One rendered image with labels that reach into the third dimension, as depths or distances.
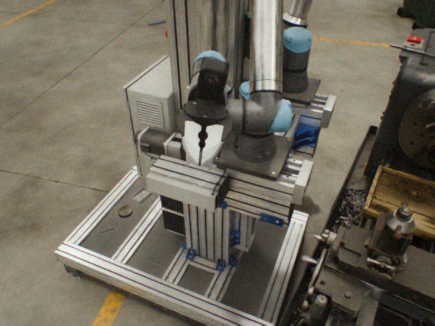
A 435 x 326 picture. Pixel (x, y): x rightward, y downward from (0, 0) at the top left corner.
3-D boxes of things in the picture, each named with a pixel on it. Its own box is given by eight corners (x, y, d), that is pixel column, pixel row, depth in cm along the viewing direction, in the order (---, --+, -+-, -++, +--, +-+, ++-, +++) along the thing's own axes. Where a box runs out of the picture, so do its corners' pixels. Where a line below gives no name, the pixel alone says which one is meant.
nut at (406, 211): (396, 208, 102) (400, 200, 100) (411, 214, 101) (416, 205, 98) (394, 218, 100) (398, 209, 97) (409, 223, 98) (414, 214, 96)
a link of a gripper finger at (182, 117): (202, 147, 56) (205, 117, 62) (203, 138, 55) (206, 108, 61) (172, 143, 55) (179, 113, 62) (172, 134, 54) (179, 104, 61)
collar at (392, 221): (387, 208, 106) (390, 202, 104) (416, 219, 103) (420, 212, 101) (382, 227, 101) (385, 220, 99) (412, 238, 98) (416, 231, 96)
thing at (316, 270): (314, 266, 147) (325, 230, 132) (338, 277, 144) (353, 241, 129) (290, 322, 130) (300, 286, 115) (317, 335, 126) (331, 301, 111)
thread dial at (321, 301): (312, 306, 118) (318, 290, 111) (323, 312, 116) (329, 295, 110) (308, 316, 115) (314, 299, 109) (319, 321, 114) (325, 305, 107)
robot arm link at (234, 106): (241, 145, 83) (243, 104, 76) (193, 145, 83) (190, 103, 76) (240, 126, 89) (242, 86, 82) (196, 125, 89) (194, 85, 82)
